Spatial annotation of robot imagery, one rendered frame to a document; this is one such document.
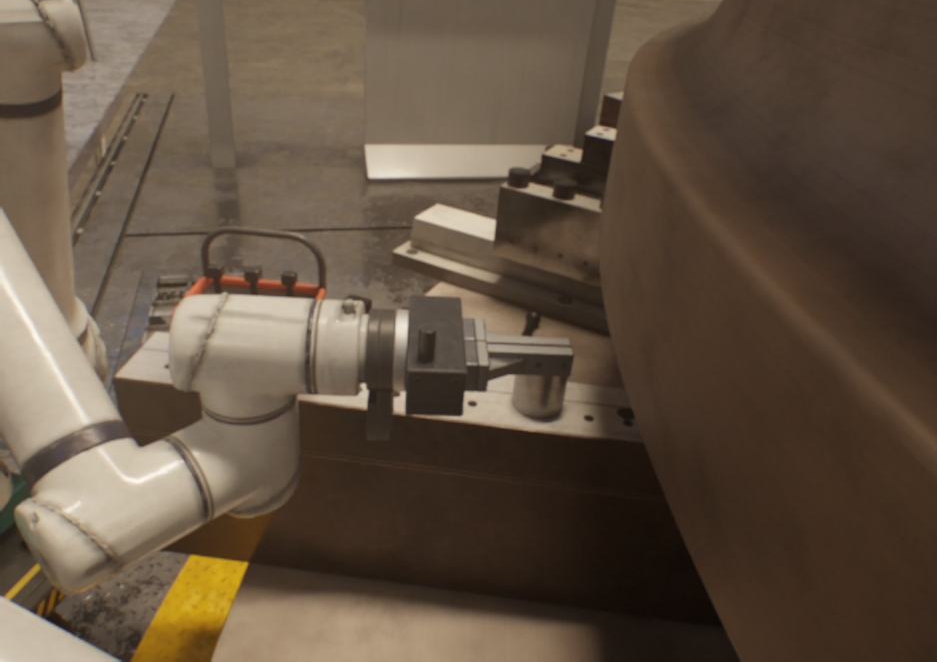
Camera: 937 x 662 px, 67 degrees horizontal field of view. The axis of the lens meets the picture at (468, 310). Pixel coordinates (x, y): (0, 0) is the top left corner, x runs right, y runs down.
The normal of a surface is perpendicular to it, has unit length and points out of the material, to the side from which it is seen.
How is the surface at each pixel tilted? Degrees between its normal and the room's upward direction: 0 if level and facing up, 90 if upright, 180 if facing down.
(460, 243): 72
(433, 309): 0
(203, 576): 0
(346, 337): 46
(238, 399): 90
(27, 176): 109
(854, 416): 90
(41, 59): 115
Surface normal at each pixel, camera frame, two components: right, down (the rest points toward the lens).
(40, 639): 0.55, -0.84
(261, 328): 0.10, -0.35
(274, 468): 0.74, 0.39
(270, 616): 0.08, -0.86
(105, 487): 0.46, -0.49
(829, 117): -0.84, -0.47
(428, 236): -0.42, 0.11
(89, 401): 0.73, -0.59
